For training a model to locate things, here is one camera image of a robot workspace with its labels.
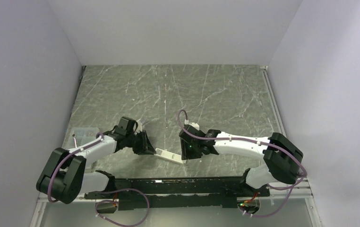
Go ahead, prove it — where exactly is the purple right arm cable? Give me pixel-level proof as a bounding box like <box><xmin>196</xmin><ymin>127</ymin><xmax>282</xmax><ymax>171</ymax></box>
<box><xmin>177</xmin><ymin>109</ymin><xmax>308</xmax><ymax>191</ymax></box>

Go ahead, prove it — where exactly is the clear plastic storage box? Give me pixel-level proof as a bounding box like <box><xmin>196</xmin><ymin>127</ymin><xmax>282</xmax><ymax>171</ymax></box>
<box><xmin>66</xmin><ymin>127</ymin><xmax>100</xmax><ymax>148</ymax></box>

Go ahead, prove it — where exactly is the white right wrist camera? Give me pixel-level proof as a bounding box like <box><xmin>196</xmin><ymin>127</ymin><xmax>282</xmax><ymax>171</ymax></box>
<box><xmin>188</xmin><ymin>122</ymin><xmax>200</xmax><ymax>130</ymax></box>

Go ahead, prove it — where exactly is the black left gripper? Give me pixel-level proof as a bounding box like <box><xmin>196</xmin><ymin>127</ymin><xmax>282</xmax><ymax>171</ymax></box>
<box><xmin>126</xmin><ymin>130</ymin><xmax>156</xmax><ymax>155</ymax></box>

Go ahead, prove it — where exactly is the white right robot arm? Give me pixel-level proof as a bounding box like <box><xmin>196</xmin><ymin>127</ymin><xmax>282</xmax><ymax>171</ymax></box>
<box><xmin>179</xmin><ymin>124</ymin><xmax>303</xmax><ymax>196</ymax></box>

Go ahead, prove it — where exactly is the white remote control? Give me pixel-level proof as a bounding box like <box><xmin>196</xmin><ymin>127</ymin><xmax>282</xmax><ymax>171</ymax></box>
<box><xmin>154</xmin><ymin>148</ymin><xmax>187</xmax><ymax>164</ymax></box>

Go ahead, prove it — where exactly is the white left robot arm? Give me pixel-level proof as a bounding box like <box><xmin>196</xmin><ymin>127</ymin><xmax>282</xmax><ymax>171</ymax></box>
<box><xmin>36</xmin><ymin>116</ymin><xmax>156</xmax><ymax>204</ymax></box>

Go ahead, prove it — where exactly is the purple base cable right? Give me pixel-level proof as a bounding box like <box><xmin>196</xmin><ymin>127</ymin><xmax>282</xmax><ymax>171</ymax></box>
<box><xmin>238</xmin><ymin>188</ymin><xmax>293</xmax><ymax>218</ymax></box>

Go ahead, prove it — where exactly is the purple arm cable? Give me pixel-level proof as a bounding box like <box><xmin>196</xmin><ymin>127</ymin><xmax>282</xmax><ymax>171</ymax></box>
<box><xmin>46</xmin><ymin>132</ymin><xmax>105</xmax><ymax>203</ymax></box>
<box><xmin>177</xmin><ymin>109</ymin><xmax>308</xmax><ymax>191</ymax></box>

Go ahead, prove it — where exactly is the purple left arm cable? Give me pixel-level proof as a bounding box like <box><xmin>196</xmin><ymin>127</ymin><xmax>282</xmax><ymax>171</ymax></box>
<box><xmin>46</xmin><ymin>132</ymin><xmax>105</xmax><ymax>203</ymax></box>

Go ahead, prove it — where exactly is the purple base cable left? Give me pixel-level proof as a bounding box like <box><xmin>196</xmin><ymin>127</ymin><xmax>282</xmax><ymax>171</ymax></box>
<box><xmin>94</xmin><ymin>188</ymin><xmax>151</xmax><ymax>227</ymax></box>

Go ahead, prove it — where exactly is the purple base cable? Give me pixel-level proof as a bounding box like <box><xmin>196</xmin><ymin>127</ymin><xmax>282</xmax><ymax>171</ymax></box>
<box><xmin>94</xmin><ymin>188</ymin><xmax>151</xmax><ymax>227</ymax></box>
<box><xmin>238</xmin><ymin>188</ymin><xmax>293</xmax><ymax>218</ymax></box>

